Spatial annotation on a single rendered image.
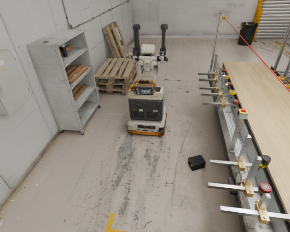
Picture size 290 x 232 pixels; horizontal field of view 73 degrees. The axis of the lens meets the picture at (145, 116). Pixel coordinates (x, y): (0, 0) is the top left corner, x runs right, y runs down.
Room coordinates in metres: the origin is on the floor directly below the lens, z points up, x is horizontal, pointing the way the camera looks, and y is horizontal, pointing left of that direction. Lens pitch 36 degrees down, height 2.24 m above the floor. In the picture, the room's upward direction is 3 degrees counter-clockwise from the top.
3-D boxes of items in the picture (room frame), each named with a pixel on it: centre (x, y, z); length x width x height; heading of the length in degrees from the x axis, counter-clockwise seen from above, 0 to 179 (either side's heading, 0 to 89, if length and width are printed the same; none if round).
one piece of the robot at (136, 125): (2.48, -0.01, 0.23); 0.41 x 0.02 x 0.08; 79
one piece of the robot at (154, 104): (2.71, -0.04, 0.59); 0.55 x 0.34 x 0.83; 79
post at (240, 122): (1.42, -0.89, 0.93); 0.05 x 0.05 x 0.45; 79
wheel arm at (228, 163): (1.13, -0.78, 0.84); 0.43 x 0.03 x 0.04; 79
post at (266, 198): (0.67, -0.74, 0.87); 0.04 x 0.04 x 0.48; 79
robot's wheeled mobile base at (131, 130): (2.80, -0.06, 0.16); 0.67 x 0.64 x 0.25; 169
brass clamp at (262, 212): (0.65, -0.74, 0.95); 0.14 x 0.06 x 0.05; 169
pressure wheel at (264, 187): (0.85, -0.89, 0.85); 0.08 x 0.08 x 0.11
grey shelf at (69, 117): (3.10, 1.23, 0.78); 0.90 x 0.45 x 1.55; 169
